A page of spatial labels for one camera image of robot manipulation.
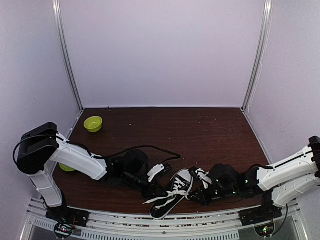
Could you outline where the black white canvas sneaker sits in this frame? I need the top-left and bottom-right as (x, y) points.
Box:
(143, 168), (194, 220)

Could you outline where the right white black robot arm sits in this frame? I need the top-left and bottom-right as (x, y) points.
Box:
(187, 136), (320, 221)

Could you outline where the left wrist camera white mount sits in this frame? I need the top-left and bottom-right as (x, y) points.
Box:
(147, 163), (173, 183)

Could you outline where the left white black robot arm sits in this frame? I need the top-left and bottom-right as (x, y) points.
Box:
(12, 122), (168, 222)

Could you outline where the left round led controller board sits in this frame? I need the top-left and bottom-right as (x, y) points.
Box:
(53, 223), (74, 239)

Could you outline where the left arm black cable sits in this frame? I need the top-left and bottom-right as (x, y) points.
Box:
(12, 132), (182, 168)

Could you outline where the right round led controller board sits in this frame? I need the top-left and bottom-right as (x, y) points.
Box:
(254, 223), (275, 238)

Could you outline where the round led controller board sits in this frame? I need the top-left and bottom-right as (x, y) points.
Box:
(254, 223), (275, 238)
(53, 223), (74, 239)

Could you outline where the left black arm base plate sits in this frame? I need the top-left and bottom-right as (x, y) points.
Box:
(45, 207), (90, 227)

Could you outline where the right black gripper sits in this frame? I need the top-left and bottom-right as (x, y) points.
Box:
(187, 184), (238, 208)

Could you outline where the left aluminium frame post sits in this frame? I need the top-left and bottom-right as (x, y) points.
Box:
(52, 0), (84, 112)

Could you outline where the green plastic plate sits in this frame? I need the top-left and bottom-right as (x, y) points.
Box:
(59, 163), (75, 172)

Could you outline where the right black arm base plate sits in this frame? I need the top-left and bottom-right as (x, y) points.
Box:
(239, 207), (282, 226)

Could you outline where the green plastic bowl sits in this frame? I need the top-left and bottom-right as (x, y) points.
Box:
(83, 116), (103, 133)

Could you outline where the aluminium frame post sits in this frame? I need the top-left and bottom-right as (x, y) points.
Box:
(242, 0), (274, 113)
(52, 0), (84, 112)

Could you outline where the aluminium front rail frame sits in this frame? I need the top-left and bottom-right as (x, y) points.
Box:
(19, 197), (308, 240)

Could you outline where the right aluminium frame post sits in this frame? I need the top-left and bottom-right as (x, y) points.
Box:
(242, 0), (274, 113)

